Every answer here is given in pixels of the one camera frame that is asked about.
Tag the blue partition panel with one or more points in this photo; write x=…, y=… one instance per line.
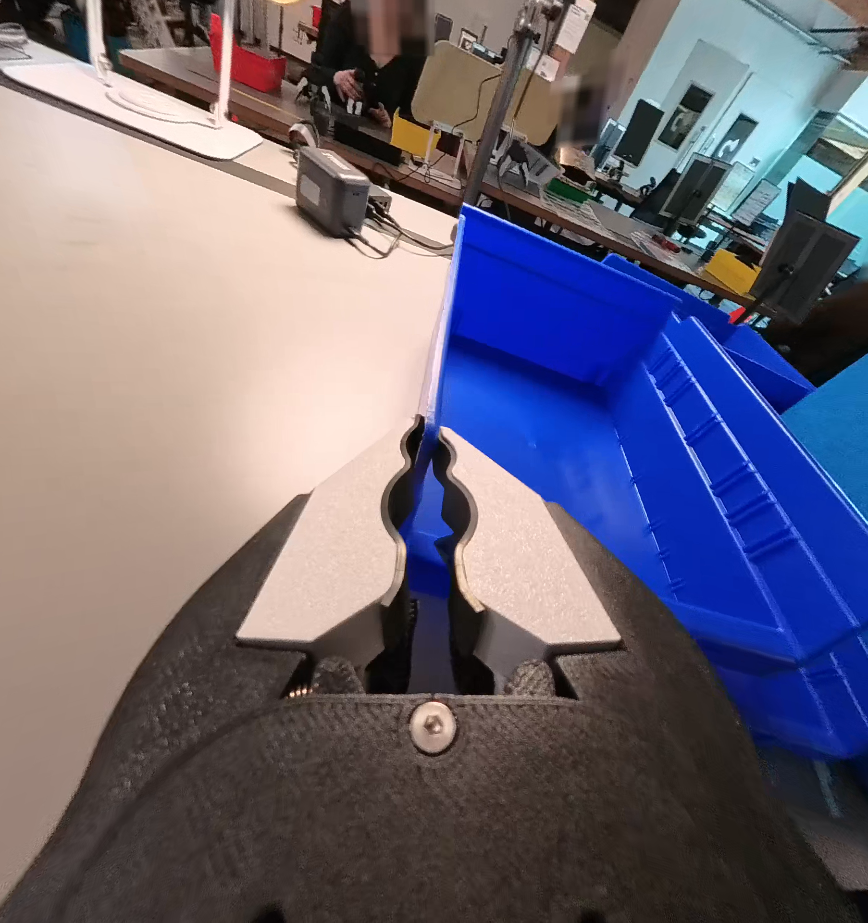
x=852, y=447

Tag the grey black round device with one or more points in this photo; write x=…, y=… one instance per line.
x=304, y=135

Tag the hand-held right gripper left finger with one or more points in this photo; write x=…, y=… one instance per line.
x=318, y=570

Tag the red plastic bin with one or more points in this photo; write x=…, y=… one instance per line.
x=254, y=65

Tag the blue plastic bin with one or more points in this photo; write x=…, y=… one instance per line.
x=758, y=360
x=549, y=404

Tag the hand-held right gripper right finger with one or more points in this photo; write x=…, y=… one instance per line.
x=542, y=577

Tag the black power adapter brick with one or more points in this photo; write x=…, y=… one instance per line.
x=380, y=202

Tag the black monitor on stand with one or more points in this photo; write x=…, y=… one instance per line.
x=802, y=259

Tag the wooden workbench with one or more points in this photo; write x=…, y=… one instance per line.
x=189, y=72

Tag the beige rounded divider panel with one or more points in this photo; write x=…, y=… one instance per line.
x=463, y=79

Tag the dark grey power bank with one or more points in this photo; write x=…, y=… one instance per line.
x=326, y=191

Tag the small yellow bin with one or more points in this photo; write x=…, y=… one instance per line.
x=412, y=137
x=729, y=270

